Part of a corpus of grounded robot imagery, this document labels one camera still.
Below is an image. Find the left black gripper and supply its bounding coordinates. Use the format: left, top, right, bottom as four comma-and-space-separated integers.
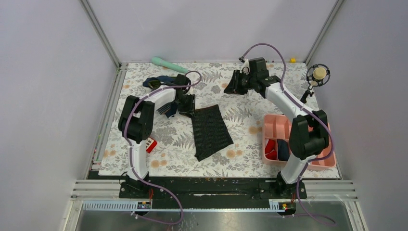
175, 92, 196, 118

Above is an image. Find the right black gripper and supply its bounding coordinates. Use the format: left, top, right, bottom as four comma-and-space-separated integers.
223, 70, 256, 96

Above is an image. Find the black striped underwear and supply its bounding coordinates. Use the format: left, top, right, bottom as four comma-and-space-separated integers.
191, 104, 233, 162

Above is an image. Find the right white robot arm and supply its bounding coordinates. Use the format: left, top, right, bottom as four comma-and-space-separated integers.
224, 57, 329, 198

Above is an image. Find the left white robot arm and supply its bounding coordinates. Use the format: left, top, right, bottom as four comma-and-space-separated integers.
118, 74, 195, 198

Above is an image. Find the blue striped underwear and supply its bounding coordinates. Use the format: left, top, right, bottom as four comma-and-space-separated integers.
142, 76, 177, 118

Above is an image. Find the red rolled underwear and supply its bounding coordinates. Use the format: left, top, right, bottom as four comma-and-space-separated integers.
264, 139, 278, 160

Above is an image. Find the navy rolled underwear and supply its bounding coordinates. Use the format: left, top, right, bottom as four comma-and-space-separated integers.
277, 139, 290, 162

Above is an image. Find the floral patterned table mat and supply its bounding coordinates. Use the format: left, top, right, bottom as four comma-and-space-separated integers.
99, 63, 280, 178

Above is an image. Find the red white calculator toy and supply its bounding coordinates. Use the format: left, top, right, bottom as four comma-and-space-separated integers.
146, 137, 157, 154

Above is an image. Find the pink compartment organizer tray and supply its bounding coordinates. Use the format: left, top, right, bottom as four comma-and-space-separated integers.
260, 114, 337, 171

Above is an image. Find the mint green handheld tool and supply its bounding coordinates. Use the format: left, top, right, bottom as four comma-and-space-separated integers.
151, 57, 188, 74

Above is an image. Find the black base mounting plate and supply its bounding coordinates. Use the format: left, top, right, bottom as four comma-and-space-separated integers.
119, 177, 297, 209

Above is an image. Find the black microphone with stand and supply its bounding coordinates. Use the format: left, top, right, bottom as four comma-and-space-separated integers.
300, 64, 331, 103

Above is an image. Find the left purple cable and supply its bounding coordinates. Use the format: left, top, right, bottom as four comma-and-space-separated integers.
123, 70, 203, 225

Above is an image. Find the purple cable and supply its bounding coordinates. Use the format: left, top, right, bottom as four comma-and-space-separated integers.
123, 70, 203, 225
239, 43, 336, 225

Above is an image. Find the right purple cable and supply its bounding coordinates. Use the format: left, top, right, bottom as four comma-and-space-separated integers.
239, 43, 336, 225

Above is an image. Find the grey slotted cable duct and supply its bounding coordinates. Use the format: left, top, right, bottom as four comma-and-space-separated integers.
82, 200, 288, 212

